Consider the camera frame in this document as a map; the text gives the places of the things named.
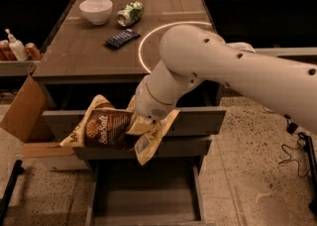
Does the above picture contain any black stand right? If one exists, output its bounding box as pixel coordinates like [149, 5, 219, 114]
[304, 136, 317, 215]

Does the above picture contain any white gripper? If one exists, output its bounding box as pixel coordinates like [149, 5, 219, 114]
[126, 60, 202, 136]

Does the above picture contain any black pole left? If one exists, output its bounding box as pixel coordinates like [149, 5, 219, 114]
[0, 160, 24, 226]

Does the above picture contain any dark blue snack bar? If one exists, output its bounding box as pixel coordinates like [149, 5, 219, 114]
[105, 29, 140, 49]

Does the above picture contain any brown chip bag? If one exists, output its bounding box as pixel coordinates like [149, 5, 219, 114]
[59, 95, 179, 166]

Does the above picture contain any brown cardboard box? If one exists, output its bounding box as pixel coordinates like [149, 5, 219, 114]
[0, 75, 88, 170]

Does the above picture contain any grey drawer cabinet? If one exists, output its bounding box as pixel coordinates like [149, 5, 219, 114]
[33, 0, 212, 110]

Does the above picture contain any folded white cloth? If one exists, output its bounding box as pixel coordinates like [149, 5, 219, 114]
[227, 42, 256, 53]

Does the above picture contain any red soda can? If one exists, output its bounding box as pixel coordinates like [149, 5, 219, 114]
[0, 40, 16, 60]
[25, 43, 43, 60]

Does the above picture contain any grey top drawer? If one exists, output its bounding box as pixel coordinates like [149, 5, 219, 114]
[43, 106, 226, 141]

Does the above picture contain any green crushed soda can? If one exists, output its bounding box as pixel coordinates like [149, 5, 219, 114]
[117, 1, 144, 28]

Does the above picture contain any black power cable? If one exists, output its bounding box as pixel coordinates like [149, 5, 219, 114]
[262, 105, 311, 178]

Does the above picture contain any grey bottom drawer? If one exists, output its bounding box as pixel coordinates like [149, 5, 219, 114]
[85, 158, 205, 226]

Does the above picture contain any white bowl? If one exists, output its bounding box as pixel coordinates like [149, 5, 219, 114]
[79, 0, 113, 25]

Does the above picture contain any white soap dispenser bottle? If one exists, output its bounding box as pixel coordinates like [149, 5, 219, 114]
[5, 29, 29, 61]

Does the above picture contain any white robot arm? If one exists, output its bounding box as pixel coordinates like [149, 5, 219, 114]
[135, 25, 317, 134]

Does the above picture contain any grey drawer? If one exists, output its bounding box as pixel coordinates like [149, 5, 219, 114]
[74, 136, 211, 161]
[85, 158, 205, 226]
[43, 106, 226, 141]

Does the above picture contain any grey middle drawer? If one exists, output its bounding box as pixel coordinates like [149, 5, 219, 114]
[74, 136, 211, 161]

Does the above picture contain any red soda can left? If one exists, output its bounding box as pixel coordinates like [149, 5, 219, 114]
[0, 40, 16, 60]

